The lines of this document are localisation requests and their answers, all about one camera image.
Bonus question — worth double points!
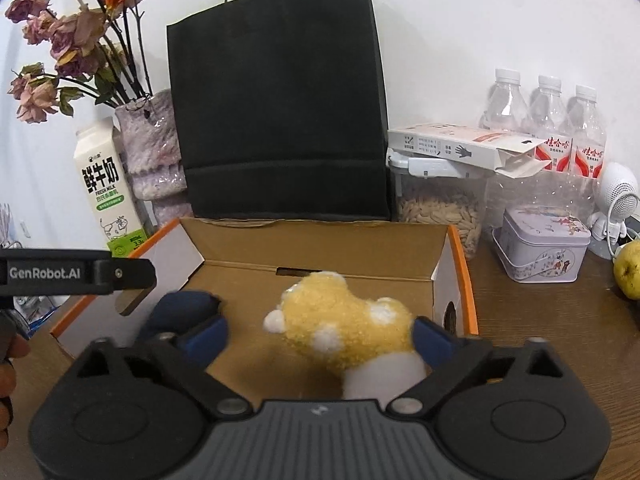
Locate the printed tin box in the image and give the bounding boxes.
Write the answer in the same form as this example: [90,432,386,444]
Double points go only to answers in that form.
[491,206,592,284]

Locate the dark blue cloth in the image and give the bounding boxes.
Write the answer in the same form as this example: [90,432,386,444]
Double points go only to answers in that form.
[137,290,222,343]

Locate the white green milk carton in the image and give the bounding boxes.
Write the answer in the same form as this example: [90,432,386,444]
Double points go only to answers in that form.
[74,119,151,254]

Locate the yellow mushroom plush toy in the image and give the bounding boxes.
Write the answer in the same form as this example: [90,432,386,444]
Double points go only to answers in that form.
[263,270,429,401]

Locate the bunch of dried roses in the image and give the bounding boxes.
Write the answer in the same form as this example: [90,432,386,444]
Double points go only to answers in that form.
[5,0,156,123]

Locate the cardboard box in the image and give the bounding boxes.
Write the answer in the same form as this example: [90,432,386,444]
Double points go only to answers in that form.
[49,216,480,403]

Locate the yellow-green apple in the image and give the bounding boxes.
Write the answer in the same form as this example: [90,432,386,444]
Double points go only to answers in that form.
[613,241,640,302]

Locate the black paper bag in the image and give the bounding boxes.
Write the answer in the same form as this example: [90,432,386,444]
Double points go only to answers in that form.
[166,0,392,222]

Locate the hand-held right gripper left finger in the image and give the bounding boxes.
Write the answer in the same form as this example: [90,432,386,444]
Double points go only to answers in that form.
[75,316,253,418]

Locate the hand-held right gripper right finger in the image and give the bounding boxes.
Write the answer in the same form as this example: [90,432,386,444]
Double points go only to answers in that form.
[387,316,566,418]

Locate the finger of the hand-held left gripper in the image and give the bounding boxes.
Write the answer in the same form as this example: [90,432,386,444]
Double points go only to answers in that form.
[109,258,157,292]

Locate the clear seed storage container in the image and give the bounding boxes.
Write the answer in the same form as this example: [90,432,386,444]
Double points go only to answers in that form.
[387,149,493,261]

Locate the clear water bottle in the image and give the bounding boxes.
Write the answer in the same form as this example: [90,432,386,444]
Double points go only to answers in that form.
[565,84,609,221]
[522,75,571,211]
[479,67,532,133]

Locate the white astronaut figure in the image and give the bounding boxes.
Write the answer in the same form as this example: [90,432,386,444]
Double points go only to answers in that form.
[589,161,640,261]

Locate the white flat carton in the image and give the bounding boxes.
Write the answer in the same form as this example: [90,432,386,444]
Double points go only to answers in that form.
[387,122,548,180]

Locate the mottled purple vase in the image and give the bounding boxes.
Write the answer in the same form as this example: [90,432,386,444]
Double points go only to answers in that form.
[114,89,196,227]

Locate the white cable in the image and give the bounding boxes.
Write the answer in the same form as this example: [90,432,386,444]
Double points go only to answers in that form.
[605,227,640,262]

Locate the person's left hand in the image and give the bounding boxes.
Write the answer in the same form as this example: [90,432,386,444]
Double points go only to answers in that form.
[0,332,31,452]

